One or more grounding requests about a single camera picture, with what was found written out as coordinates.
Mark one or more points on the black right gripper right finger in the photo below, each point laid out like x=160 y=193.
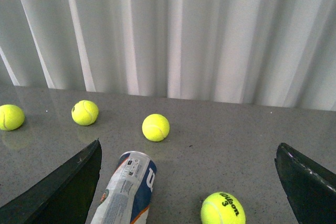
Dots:
x=310 y=187

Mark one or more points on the Wilson 3 tennis ball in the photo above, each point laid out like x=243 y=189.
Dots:
x=222 y=208

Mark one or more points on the white pleated curtain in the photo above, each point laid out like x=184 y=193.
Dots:
x=265 y=52

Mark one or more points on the far left tennis ball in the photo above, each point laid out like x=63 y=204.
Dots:
x=12 y=117

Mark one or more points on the clear plastic tennis ball can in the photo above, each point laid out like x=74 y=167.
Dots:
x=127 y=196

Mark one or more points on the middle tennis ball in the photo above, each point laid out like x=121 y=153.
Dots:
x=155 y=127

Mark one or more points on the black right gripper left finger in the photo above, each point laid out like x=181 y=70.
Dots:
x=64 y=196

